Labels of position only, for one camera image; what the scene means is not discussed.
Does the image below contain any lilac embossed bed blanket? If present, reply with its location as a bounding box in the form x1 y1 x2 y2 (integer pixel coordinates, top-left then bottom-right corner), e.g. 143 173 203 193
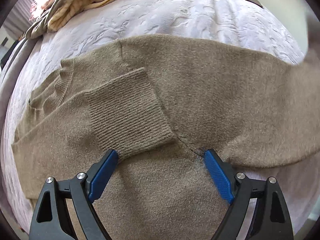
0 0 320 235

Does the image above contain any taupe knit sweater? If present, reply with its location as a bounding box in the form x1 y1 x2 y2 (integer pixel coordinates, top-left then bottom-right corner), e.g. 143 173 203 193
11 34 320 240

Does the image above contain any grey curtain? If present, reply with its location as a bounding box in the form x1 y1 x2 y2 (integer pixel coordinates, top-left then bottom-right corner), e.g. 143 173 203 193
2 0 35 42

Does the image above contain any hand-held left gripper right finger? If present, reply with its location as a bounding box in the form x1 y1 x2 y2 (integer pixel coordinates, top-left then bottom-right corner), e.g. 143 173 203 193
203 149 293 240

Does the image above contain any grey quilted blanket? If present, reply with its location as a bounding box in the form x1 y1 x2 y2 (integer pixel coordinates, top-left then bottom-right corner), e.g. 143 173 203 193
0 36 44 110

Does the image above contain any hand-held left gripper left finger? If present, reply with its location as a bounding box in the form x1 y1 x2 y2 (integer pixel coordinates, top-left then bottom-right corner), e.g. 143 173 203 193
29 149 119 240

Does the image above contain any olive green garment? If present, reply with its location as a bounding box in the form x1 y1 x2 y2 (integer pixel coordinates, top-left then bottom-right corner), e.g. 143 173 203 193
24 0 75 40

